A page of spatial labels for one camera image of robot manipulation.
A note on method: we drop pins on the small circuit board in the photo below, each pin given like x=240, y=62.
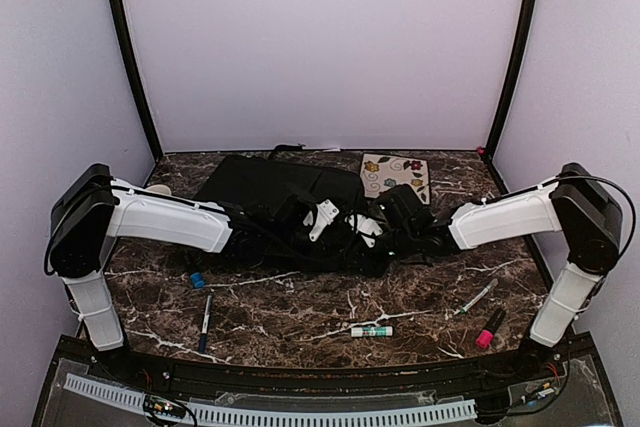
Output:
x=160, y=406

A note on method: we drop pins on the blue ballpoint pen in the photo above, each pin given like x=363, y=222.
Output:
x=205, y=324

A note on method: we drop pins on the blue capped marker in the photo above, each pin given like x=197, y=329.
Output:
x=192, y=267

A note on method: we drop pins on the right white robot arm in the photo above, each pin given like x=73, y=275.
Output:
x=574, y=203

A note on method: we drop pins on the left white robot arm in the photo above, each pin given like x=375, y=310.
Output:
x=99, y=206

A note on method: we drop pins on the pink black highlighter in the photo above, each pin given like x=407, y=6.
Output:
x=487, y=333

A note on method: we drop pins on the green white glue stick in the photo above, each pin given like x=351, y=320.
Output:
x=371, y=331

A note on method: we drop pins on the beige ceramic mug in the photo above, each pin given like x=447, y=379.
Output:
x=159, y=189

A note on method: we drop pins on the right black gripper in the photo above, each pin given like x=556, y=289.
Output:
x=376, y=266

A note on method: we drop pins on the black front rail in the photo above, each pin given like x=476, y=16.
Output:
x=184, y=371

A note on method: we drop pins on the black student bag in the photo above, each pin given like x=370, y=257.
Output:
x=239, y=171

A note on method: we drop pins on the black frame post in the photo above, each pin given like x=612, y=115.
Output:
x=512, y=73
x=134, y=78

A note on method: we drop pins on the floral square plate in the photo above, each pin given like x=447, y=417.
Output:
x=382, y=172

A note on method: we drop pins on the right black frame post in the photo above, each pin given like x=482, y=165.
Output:
x=512, y=73

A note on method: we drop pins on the grey slotted cable duct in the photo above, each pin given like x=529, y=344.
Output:
x=273, y=412

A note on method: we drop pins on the thin white green pen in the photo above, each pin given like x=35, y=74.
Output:
x=464, y=308

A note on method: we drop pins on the left black frame post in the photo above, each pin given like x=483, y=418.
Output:
x=134, y=78

